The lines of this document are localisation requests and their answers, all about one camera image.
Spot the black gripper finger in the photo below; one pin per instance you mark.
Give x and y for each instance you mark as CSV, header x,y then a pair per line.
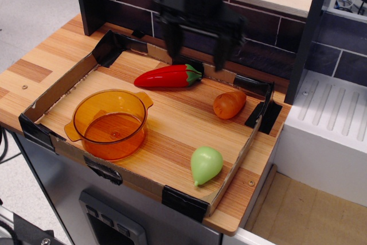
x,y
225,44
173,37

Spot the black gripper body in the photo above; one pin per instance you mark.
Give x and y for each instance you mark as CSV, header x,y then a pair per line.
x,y
208,17

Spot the orange toy carrot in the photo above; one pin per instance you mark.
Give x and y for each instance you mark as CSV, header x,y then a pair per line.
x,y
229,104

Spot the cardboard fence with black tape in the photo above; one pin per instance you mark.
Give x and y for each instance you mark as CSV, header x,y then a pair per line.
x,y
180,121

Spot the transparent orange plastic pot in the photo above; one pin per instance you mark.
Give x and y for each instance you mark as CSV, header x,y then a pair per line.
x,y
111,124

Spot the red toy chili pepper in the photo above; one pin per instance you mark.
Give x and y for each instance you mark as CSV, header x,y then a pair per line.
x,y
173,76

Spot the green toy pear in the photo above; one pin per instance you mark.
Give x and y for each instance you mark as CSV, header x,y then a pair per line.
x,y
206,163

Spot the white toy sink drainboard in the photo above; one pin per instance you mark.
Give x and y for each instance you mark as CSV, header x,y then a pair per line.
x,y
323,141

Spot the grey oven control panel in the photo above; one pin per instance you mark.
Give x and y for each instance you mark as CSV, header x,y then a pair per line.
x,y
108,225

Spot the dark grey vertical post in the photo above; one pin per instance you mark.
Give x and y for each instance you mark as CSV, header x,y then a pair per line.
x,y
297,75

